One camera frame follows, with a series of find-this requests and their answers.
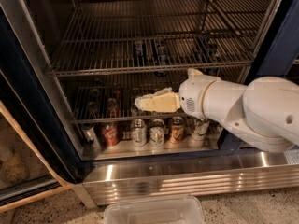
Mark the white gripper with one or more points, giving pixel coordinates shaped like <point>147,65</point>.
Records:
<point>192,94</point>

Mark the blue pepsi can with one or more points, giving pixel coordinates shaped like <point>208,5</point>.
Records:
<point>161,58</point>

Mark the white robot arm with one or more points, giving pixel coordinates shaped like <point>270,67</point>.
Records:
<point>264,113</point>

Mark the orange brown can front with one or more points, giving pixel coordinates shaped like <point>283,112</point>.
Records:
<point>176,130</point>

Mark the white green can front right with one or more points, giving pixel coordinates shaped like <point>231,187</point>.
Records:
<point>199,129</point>

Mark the white green red can front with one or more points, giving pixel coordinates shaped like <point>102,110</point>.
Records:
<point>157,133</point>

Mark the blue can middle shelf right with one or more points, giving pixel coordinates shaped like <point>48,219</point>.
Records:
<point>208,55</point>

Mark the silver can second row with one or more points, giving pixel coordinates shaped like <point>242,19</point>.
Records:
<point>135,111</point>

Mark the dark can middle shelf left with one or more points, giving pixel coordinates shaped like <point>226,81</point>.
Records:
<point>139,52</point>

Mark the red can second row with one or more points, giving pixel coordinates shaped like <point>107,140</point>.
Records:
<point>112,107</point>

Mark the red cola can front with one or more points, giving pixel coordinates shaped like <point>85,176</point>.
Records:
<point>110,133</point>

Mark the steel fridge base grille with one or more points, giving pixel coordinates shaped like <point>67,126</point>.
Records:
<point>144,180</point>

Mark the silver can front left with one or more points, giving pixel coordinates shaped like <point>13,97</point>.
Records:
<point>90,135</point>

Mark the open glass fridge door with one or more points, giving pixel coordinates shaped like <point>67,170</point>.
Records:
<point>25,175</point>

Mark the clear plastic bin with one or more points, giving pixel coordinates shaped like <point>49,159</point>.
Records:
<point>175,210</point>

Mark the lower wire shelf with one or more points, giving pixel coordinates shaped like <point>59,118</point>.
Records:
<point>87,96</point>

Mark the wire shelf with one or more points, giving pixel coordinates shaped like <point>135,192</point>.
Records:
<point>99,39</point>
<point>87,96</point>

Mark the upper wire shelf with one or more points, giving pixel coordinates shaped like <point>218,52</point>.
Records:
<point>99,39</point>

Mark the blue fridge centre post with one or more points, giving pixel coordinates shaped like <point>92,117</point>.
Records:
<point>279,49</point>

